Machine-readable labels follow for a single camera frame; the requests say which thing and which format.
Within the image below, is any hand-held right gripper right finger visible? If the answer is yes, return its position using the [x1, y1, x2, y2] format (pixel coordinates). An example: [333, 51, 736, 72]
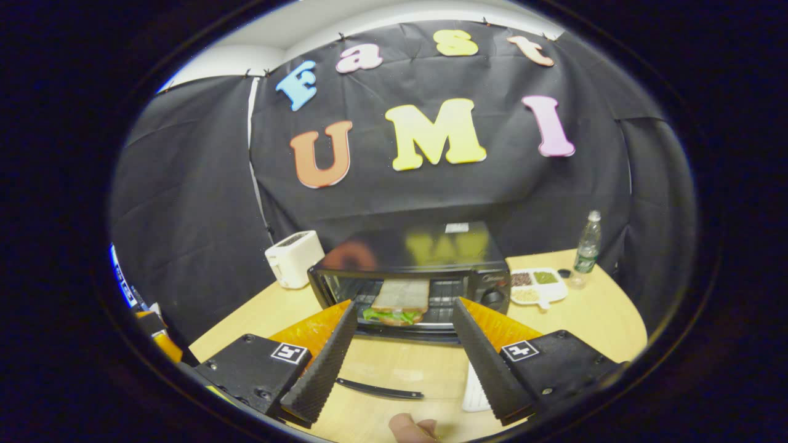
[452, 297, 625, 426]

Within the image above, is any lettuce sandwich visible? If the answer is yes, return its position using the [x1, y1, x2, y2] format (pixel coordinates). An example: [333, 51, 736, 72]
[362, 280, 430, 327]

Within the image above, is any clear water bottle green label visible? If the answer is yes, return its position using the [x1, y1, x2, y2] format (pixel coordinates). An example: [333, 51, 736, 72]
[569, 210, 603, 290]

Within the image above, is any black electric oven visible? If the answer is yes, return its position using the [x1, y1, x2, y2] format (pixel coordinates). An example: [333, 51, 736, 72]
[307, 221, 512, 401]

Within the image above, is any white divided spice dish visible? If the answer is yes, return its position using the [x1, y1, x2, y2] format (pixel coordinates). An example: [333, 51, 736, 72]
[510, 267, 568, 310]

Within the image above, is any white plastic food tray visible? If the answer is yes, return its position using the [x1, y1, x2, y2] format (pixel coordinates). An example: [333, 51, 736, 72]
[462, 362, 493, 413]

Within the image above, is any white toaster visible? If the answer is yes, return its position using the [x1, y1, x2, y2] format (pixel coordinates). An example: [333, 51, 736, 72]
[265, 230, 326, 290]

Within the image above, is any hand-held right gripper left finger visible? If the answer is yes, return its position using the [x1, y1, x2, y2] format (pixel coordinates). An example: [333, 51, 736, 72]
[196, 300, 359, 429]

